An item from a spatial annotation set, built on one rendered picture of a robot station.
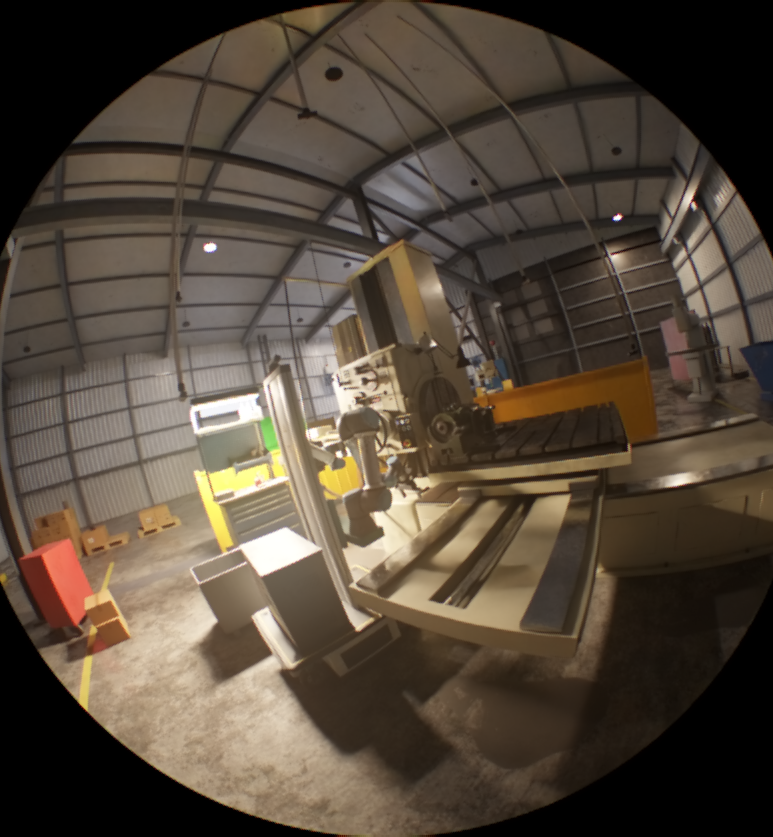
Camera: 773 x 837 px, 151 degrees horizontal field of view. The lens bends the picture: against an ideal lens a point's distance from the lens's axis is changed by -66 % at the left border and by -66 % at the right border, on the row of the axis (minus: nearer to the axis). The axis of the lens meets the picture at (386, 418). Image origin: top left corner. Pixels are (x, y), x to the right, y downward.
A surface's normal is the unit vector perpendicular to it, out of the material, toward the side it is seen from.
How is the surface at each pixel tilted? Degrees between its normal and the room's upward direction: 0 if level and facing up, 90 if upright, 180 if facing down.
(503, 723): 0
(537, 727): 0
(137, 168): 169
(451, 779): 0
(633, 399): 90
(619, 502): 90
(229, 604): 90
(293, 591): 90
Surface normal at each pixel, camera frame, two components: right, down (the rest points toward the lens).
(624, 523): -0.65, 0.19
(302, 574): 0.62, -0.14
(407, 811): -0.25, -0.97
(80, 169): 0.39, 0.92
